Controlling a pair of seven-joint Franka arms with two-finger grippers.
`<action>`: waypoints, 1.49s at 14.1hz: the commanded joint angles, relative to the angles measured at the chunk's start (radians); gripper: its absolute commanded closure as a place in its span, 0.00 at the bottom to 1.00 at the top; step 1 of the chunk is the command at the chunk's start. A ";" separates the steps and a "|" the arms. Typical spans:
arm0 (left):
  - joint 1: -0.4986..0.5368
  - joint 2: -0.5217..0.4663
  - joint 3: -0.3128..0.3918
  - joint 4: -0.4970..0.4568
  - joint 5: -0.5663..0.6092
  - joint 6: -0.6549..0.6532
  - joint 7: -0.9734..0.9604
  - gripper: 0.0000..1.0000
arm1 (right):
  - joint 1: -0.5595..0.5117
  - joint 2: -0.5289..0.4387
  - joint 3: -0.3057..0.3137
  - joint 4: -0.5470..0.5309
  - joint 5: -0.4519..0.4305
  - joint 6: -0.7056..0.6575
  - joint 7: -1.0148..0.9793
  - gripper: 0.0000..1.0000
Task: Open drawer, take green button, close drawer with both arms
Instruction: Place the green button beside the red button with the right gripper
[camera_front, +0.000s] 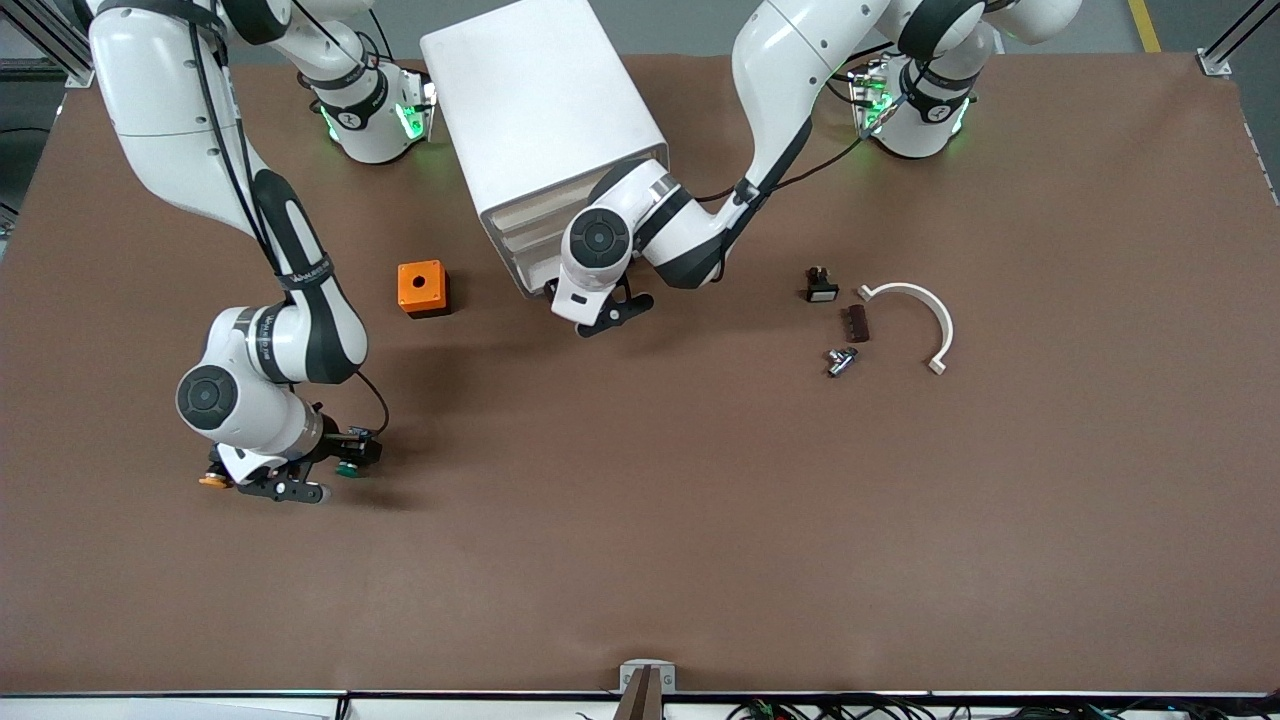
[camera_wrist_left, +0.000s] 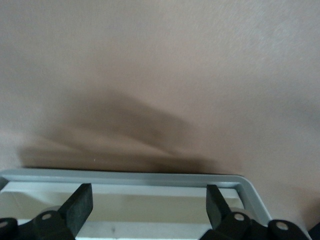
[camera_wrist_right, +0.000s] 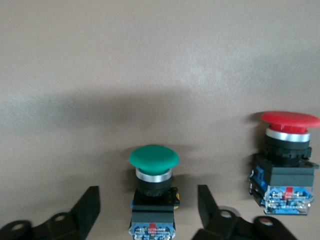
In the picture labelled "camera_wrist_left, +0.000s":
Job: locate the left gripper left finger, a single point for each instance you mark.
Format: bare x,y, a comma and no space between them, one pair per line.
77,210

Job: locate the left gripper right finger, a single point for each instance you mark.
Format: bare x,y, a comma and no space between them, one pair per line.
217,212

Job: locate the white drawer cabinet housing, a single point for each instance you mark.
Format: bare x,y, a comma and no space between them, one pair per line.
125,176

